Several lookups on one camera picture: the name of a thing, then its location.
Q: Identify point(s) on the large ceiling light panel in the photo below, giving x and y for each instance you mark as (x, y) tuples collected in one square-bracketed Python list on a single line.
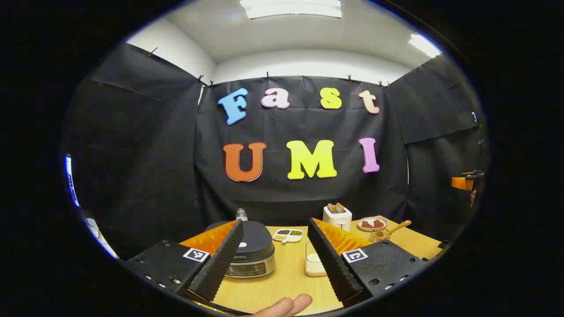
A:
[(291, 8)]

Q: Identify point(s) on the white toaster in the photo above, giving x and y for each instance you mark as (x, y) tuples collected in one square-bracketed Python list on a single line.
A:
[(337, 220)]

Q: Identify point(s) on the small ceiling light panel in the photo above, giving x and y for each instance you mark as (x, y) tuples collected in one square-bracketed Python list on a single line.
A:
[(424, 45)]

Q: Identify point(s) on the white divided grain dish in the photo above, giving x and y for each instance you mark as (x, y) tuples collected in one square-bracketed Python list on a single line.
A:
[(286, 236)]

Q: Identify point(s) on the white side desk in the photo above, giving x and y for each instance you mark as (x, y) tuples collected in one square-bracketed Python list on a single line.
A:
[(99, 237)]

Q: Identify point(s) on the black backdrop cloth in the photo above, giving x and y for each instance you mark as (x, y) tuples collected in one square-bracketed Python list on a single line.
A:
[(308, 193)]

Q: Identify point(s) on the toast slice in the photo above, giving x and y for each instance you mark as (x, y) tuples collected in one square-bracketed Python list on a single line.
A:
[(340, 207), (331, 208)]

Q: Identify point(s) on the small clear bottle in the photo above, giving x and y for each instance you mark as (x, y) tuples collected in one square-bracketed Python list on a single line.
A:
[(241, 215)]

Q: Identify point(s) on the white round plate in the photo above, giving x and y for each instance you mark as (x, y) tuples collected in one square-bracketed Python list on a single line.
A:
[(372, 230)]

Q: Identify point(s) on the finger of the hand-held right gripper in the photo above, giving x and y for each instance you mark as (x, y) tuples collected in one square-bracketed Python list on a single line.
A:
[(461, 183)]

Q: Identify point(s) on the black silver rice cooker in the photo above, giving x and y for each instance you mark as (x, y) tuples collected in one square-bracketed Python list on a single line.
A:
[(255, 246)]

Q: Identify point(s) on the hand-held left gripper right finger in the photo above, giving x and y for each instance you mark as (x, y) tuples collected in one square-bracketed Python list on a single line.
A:
[(335, 264)]

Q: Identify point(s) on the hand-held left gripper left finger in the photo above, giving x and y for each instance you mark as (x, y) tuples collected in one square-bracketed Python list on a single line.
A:
[(220, 264)]

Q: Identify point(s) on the computer monitor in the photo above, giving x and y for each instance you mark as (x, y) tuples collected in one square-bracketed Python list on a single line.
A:
[(70, 182)]

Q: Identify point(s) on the brown meat piece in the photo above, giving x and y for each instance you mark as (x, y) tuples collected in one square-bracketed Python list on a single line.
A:
[(367, 225), (379, 224)]

